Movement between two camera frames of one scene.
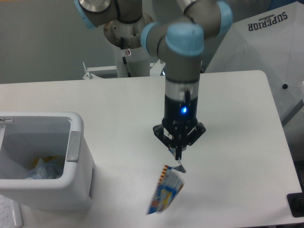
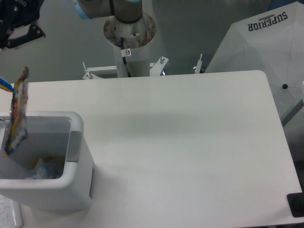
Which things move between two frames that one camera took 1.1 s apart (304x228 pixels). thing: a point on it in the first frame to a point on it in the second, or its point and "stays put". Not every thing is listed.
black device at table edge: x=296 y=203 stays put
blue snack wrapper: x=170 y=184 to x=16 y=131
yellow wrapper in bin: x=45 y=159 stays put
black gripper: x=180 y=117 to x=15 y=14
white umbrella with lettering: x=271 y=41 stays put
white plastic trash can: x=24 y=136 stays put
